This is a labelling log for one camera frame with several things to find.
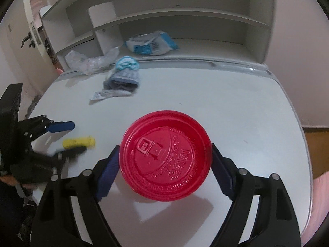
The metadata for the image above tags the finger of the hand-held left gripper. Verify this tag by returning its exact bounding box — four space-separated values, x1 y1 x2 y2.
19 116 75 142
13 146 87 184

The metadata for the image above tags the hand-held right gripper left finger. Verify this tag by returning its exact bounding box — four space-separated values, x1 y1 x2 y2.
30 145 121 247

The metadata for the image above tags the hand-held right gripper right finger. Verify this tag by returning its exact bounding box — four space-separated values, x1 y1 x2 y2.
211 143 301 247

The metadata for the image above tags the yellow marker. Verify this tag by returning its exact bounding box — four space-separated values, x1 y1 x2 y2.
62 135 96 150

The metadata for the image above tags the red plastic lid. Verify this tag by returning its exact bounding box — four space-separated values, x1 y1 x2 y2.
120 110 213 202

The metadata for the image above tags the white door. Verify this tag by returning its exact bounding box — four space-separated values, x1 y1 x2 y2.
0 0 56 114

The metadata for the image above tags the small white wrapper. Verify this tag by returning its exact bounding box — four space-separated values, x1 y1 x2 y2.
90 89 133 101

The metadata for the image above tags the clear plastic wrap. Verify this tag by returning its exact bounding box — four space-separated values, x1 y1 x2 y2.
64 47 120 76

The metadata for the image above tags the blue and grey knit sock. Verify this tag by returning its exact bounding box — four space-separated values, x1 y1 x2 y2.
103 56 140 93

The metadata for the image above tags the pink cloth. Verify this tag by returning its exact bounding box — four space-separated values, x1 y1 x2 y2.
299 171 329 247

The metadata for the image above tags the blue and white plastic bag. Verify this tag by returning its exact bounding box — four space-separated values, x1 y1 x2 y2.
125 30 180 56

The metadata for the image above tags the grey desk hutch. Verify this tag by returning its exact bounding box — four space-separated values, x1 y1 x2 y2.
38 0 275 70

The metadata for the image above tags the black door handle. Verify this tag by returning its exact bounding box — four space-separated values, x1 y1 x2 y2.
21 32 32 48

